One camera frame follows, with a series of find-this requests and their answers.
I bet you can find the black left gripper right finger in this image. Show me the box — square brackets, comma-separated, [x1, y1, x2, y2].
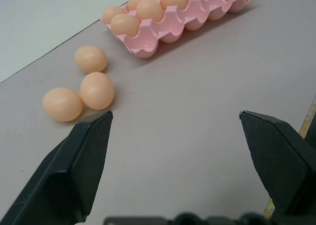
[238, 110, 316, 217]

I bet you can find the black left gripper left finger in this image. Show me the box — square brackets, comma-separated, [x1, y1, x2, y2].
[0, 111, 114, 225]

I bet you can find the pink plastic egg tray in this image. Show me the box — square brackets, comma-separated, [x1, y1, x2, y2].
[100, 0, 259, 59]

